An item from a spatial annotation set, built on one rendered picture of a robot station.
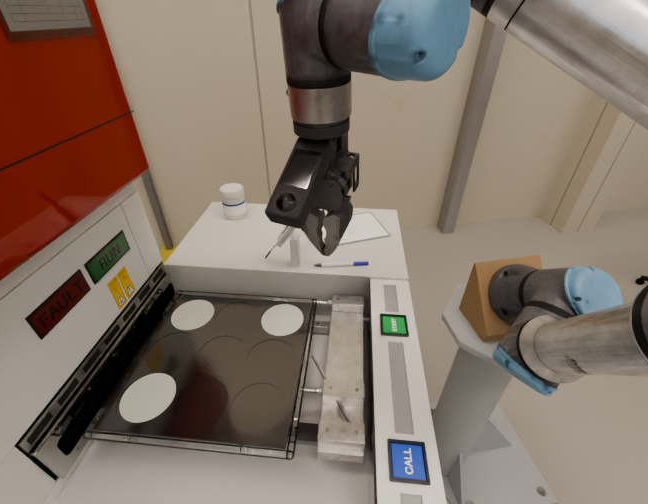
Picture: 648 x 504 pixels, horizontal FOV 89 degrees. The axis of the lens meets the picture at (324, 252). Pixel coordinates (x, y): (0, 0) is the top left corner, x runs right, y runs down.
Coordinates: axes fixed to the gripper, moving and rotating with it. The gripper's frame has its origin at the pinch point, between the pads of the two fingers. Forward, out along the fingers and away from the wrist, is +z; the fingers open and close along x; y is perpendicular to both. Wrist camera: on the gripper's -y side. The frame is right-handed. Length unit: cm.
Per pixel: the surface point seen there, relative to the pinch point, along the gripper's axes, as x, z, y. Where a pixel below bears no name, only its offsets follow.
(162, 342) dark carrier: 36.0, 26.8, -10.8
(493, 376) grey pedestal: -38, 53, 23
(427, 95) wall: 10, 31, 205
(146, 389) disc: 30.4, 26.0, -20.8
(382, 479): -15.8, 21.3, -20.7
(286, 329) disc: 12.1, 28.4, 2.5
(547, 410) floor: -78, 126, 64
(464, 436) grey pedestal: -37, 87, 20
